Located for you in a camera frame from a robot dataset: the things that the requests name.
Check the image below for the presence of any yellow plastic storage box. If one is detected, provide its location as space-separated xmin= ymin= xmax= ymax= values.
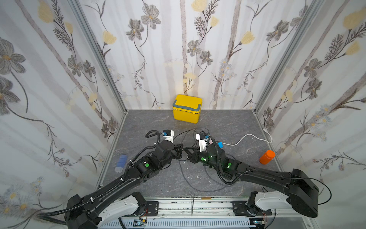
xmin=172 ymin=94 xmax=203 ymax=124

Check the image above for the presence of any white power strip cord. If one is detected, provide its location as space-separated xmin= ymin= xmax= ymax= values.
xmin=221 ymin=128 xmax=273 ymax=147

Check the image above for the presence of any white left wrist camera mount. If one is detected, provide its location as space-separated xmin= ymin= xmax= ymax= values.
xmin=162 ymin=129 xmax=174 ymax=143

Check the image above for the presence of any orange bottle cap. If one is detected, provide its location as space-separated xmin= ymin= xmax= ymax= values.
xmin=259 ymin=150 xmax=276 ymax=165

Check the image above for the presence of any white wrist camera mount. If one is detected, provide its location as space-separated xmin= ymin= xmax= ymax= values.
xmin=196 ymin=132 xmax=209 ymax=152
xmin=162 ymin=129 xmax=174 ymax=143

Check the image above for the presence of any blue transparent bottle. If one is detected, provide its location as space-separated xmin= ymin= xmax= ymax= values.
xmin=114 ymin=155 xmax=128 ymax=173

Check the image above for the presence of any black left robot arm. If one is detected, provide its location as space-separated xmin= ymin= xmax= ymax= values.
xmin=36 ymin=130 xmax=183 ymax=229

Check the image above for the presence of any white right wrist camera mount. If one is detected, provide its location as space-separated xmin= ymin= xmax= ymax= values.
xmin=196 ymin=132 xmax=209 ymax=152

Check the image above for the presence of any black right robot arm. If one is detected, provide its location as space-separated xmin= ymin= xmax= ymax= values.
xmin=183 ymin=142 xmax=319 ymax=218

